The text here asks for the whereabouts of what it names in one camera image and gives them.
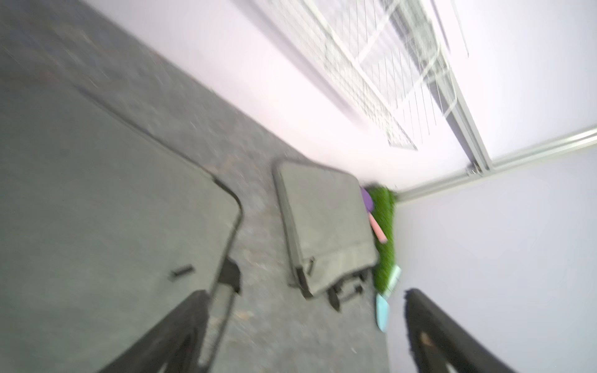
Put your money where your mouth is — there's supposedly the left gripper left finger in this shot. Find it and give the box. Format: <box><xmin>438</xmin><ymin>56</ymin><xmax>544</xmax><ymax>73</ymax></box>
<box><xmin>101</xmin><ymin>290</ymin><xmax>211</xmax><ymax>372</ymax></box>

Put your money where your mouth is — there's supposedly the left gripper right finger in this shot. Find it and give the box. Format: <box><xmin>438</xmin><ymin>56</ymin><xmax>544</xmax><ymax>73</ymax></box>
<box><xmin>404</xmin><ymin>288</ymin><xmax>513</xmax><ymax>372</ymax></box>

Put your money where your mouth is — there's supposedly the grey laptop bag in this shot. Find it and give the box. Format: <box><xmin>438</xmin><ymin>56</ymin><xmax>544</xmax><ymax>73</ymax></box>
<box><xmin>1</xmin><ymin>85</ymin><xmax>243</xmax><ymax>372</ymax></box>
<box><xmin>272</xmin><ymin>159</ymin><xmax>379</xmax><ymax>312</ymax></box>

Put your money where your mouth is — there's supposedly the front artificial grass roll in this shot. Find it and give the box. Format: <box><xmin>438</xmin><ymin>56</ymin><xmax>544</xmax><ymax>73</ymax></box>
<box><xmin>365</xmin><ymin>186</ymin><xmax>397</xmax><ymax>293</ymax></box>

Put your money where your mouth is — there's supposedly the teal trowel white handle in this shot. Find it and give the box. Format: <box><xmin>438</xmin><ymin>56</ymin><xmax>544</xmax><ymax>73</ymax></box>
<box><xmin>376</xmin><ymin>265</ymin><xmax>402</xmax><ymax>333</ymax></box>

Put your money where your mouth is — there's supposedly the purple trowel pink handle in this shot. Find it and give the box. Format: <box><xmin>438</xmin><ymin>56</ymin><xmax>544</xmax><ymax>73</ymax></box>
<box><xmin>360</xmin><ymin>186</ymin><xmax>389</xmax><ymax>245</ymax></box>

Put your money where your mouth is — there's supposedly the aluminium frame rail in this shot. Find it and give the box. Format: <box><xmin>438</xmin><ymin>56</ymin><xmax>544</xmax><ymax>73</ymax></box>
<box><xmin>396</xmin><ymin>69</ymin><xmax>597</xmax><ymax>202</ymax></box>

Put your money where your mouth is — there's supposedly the white wire wall rack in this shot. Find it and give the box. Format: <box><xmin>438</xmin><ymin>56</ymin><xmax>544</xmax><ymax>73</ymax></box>
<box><xmin>254</xmin><ymin>0</ymin><xmax>459</xmax><ymax>150</ymax></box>

